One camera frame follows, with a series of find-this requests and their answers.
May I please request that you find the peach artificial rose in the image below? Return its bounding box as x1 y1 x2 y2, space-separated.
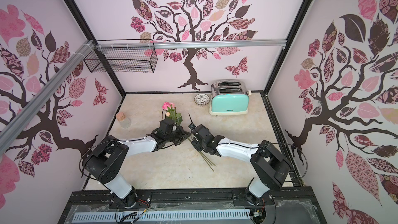
163 104 216 171

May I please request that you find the mint green toaster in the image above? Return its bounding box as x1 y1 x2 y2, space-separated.
209 80 251 116

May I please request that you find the left aluminium frame rail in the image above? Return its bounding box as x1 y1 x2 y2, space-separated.
1 40 95 154

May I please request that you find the aluminium frame rail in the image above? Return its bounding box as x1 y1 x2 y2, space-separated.
96 39 287 49
1 40 95 154

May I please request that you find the black wire basket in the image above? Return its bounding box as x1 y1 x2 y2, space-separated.
84 39 158 73

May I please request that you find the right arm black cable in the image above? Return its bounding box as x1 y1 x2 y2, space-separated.
267 142 308 183

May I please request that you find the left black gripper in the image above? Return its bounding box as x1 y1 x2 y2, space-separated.
165 126 191 146

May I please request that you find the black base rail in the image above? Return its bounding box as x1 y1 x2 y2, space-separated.
58 187 326 224

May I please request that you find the patterned white bowl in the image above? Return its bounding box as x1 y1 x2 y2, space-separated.
194 94 210 106

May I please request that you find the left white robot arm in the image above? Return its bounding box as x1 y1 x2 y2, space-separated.
80 119 190 208

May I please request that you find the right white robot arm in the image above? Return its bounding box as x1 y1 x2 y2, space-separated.
189 123 292 205

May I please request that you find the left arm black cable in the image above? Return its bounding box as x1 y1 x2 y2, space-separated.
78 141 119 181

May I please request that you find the rear aluminium frame rail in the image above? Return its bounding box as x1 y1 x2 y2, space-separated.
96 39 287 49

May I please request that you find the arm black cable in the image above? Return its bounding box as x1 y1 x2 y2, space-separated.
78 141 119 181
267 142 308 183

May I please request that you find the white slotted cable duct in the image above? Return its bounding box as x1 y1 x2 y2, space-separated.
67 209 252 224

